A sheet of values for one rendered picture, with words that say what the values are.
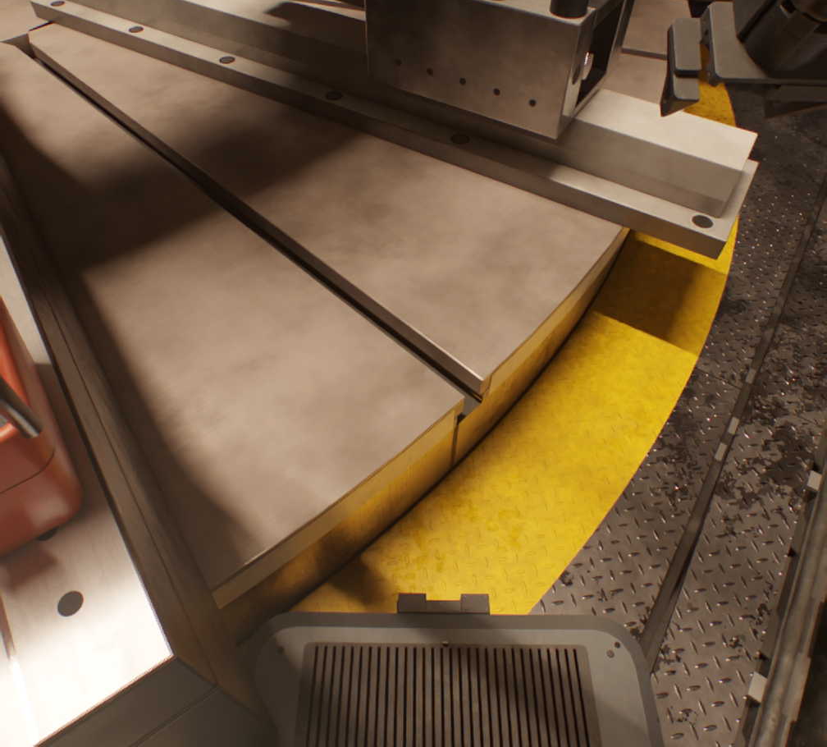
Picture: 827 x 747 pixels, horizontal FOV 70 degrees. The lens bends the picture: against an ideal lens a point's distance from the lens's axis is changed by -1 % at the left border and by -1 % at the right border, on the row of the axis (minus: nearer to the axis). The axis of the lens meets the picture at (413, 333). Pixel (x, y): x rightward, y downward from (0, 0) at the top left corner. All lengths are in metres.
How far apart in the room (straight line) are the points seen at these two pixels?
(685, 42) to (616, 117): 0.79
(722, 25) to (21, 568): 0.64
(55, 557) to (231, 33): 1.48
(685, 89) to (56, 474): 0.53
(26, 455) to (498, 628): 0.63
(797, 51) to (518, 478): 0.92
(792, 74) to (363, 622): 0.75
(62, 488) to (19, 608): 0.08
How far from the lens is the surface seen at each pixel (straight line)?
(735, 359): 1.58
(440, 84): 1.30
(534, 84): 1.20
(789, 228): 2.04
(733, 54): 0.54
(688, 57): 0.56
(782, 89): 0.56
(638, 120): 1.35
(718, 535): 1.31
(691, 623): 1.23
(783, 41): 0.53
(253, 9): 1.79
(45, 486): 0.44
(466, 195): 1.31
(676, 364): 1.51
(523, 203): 1.31
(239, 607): 1.02
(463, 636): 0.86
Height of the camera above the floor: 1.09
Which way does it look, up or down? 50 degrees down
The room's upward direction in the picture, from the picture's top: 1 degrees clockwise
